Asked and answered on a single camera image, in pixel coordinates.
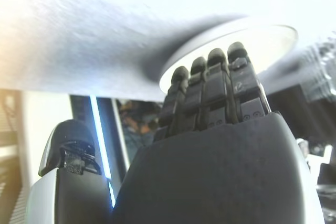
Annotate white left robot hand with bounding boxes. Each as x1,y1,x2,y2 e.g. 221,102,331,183
26,41,326,224

